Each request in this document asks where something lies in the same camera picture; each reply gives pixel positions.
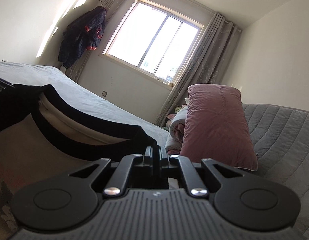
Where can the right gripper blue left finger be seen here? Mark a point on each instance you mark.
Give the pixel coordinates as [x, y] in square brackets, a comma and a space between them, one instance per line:
[118, 182]

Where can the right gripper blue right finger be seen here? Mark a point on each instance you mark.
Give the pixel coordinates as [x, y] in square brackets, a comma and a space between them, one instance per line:
[178, 173]

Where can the beige black bear sweatshirt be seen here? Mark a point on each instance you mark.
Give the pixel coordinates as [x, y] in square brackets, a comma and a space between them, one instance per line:
[47, 148]

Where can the folded grey pink quilt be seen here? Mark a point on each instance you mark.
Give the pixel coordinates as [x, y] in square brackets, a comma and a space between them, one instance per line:
[176, 130]

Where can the small pink pillow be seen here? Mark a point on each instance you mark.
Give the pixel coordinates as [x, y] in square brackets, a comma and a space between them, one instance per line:
[170, 117]

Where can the pink velvet pillow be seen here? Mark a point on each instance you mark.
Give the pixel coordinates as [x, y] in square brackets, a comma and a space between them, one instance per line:
[216, 127]

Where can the hanging navy jacket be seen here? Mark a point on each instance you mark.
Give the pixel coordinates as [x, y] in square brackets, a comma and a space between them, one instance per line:
[82, 34]

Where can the grey patterned curtain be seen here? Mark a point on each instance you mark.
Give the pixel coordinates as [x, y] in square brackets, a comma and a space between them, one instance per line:
[207, 64]

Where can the grey quilted headboard cover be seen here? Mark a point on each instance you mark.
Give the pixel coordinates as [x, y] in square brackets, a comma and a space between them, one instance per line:
[280, 136]

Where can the window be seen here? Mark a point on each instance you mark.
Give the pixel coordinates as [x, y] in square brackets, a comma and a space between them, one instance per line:
[154, 40]

